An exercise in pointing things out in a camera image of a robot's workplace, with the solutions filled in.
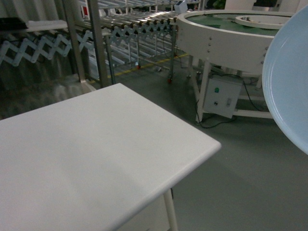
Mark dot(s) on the white electrical control box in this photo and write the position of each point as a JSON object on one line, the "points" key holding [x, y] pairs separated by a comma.
{"points": [[222, 95]]}

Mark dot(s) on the metal shelf upright posts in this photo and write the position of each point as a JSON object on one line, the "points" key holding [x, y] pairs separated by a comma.
{"points": [[101, 44]]}

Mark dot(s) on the round white rotary table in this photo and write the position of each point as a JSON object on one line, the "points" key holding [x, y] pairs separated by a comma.
{"points": [[228, 43]]}

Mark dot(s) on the expandable roller conveyor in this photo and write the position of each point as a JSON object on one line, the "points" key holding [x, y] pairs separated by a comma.
{"points": [[33, 31]]}

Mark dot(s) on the light blue oval tray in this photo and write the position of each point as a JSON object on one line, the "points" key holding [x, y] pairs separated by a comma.
{"points": [[285, 79]]}

